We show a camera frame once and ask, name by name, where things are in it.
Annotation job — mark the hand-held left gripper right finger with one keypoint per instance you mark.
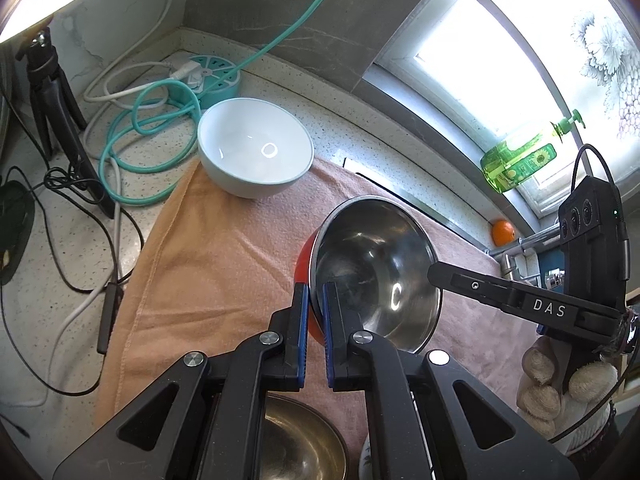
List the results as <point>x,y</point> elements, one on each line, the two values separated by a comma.
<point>327,330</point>

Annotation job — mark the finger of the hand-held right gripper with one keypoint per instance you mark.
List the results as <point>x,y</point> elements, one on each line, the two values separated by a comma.
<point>475,285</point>

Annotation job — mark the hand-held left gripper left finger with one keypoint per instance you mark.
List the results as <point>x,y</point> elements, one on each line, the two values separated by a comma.
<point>301,330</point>

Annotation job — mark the red steel bowl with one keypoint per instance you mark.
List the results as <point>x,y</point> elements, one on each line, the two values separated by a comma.
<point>375,260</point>

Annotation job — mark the plain steel bowl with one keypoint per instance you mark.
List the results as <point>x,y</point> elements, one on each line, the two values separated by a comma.
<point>300,440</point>

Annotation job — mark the white pink-flower plate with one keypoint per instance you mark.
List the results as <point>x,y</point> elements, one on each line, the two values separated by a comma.
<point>365,460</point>

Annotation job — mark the light blue ceramic bowl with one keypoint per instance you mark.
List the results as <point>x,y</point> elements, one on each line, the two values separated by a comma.
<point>250,135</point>

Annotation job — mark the person's right hand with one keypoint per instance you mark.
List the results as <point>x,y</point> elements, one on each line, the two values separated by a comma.
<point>540,400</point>

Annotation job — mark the blue knife holder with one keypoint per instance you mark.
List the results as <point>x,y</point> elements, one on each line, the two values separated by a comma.
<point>550,262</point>

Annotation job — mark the orange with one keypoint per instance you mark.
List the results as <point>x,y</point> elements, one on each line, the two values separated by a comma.
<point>503,232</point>

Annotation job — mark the chrome faucet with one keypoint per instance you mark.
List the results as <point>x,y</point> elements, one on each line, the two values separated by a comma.
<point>525,245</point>

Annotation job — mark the pink towel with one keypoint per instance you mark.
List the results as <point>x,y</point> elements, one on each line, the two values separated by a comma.
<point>225,260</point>

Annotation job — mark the green dish soap bottle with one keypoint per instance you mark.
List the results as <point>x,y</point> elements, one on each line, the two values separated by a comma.
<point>520,162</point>

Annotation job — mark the grape print roller blind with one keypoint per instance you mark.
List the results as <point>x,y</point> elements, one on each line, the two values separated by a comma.
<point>610,60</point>

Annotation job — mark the teal round power strip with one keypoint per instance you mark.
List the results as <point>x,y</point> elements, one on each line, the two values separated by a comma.
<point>220,75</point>

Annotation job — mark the dark green container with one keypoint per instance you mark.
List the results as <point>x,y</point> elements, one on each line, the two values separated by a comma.
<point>12,230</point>

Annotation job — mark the black tripod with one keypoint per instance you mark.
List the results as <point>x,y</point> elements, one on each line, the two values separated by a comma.
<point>50,90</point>

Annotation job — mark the white window frame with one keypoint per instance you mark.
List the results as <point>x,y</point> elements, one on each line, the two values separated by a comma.
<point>400,67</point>

